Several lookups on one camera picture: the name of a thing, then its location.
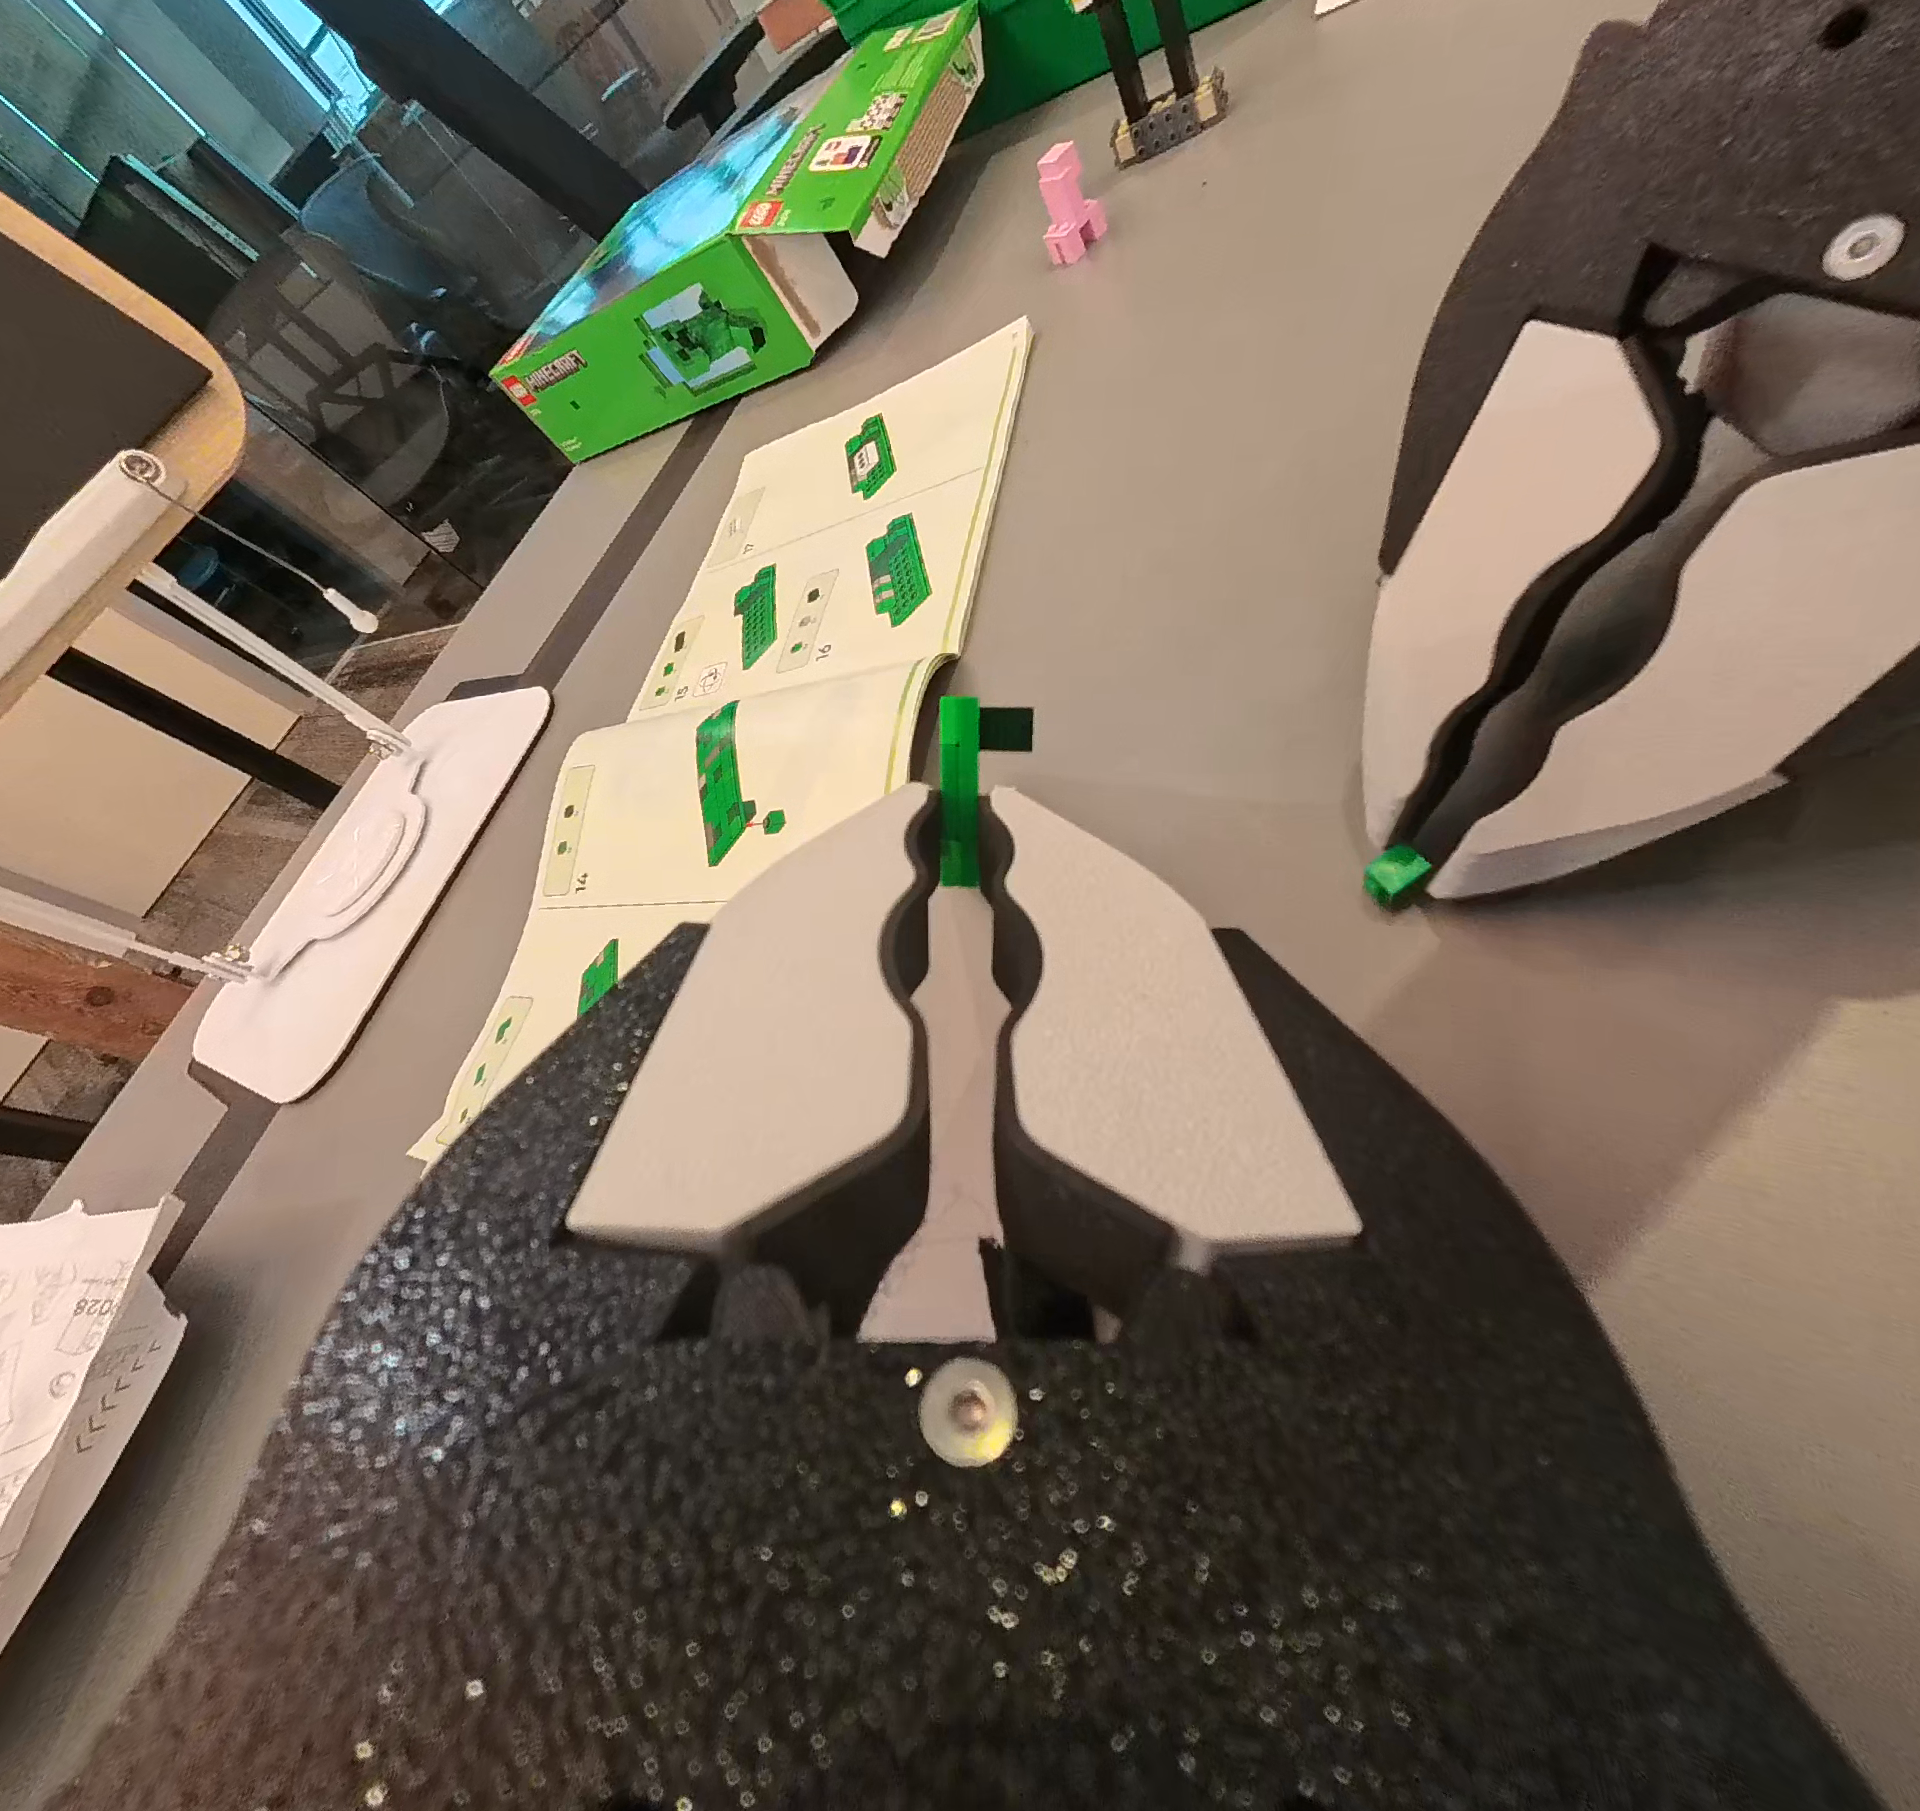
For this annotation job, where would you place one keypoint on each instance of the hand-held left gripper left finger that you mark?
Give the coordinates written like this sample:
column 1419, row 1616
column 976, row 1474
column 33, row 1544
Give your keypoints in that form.
column 750, row 1076

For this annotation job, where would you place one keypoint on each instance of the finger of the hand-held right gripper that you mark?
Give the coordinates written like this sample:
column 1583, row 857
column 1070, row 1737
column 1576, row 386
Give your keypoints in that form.
column 1501, row 522
column 1771, row 627

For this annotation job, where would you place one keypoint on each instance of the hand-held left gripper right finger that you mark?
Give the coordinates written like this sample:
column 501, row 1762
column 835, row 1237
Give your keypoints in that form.
column 1186, row 1076

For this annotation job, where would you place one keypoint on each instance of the small bright green brick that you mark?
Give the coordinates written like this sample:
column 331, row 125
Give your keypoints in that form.
column 1396, row 877

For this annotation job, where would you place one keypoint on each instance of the green brick plate assembly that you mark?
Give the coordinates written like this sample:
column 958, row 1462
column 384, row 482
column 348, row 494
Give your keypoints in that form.
column 956, row 821

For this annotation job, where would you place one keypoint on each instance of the grey desk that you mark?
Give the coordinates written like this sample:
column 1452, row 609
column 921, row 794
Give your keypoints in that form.
column 1230, row 491

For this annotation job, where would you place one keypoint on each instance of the brown-edged side desk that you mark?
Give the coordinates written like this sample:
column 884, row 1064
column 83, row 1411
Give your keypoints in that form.
column 797, row 29

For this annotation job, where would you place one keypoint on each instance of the black board on white stand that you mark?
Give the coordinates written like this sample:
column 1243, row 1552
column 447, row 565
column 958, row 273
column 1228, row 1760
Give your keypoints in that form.
column 377, row 867

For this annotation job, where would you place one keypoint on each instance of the pink brick pig figure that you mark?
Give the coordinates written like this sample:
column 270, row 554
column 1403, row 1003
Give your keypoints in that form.
column 1074, row 206

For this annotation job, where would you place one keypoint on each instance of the open building instruction booklet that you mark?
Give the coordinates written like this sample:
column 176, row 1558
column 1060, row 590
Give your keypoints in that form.
column 840, row 536

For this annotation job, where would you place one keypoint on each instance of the black brick tower model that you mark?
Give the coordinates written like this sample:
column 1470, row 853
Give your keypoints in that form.
column 1149, row 56

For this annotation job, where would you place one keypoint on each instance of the crumpled white paper bag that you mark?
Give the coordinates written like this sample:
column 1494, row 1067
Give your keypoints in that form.
column 77, row 1361

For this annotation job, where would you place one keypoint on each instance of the green toy set box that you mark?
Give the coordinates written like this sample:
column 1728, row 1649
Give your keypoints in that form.
column 675, row 326

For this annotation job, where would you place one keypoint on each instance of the black office chair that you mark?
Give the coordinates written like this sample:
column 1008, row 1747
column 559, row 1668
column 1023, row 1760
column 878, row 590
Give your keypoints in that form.
column 482, row 86

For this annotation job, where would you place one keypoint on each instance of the wooden post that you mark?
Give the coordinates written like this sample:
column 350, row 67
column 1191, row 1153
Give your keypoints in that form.
column 62, row 993

